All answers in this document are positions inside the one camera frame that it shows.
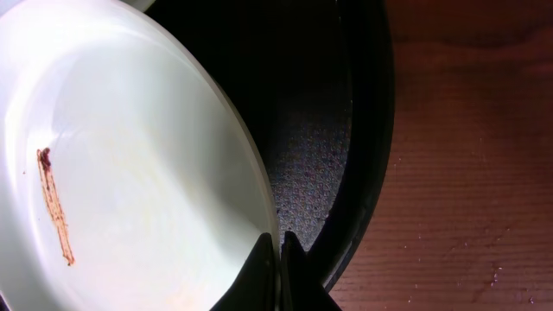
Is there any green plate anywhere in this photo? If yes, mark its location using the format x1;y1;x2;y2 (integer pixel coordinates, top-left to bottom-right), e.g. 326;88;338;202
1;0;279;310
121;0;156;12

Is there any round black tray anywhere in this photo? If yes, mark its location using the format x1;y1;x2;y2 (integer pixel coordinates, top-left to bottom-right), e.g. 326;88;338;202
147;0;394;289

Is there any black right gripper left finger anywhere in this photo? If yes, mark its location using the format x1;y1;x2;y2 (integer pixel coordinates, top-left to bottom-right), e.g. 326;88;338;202
211;232;276;311

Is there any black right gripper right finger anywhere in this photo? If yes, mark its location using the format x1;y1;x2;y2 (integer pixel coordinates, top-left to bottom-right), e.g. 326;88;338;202
281;231;341;311

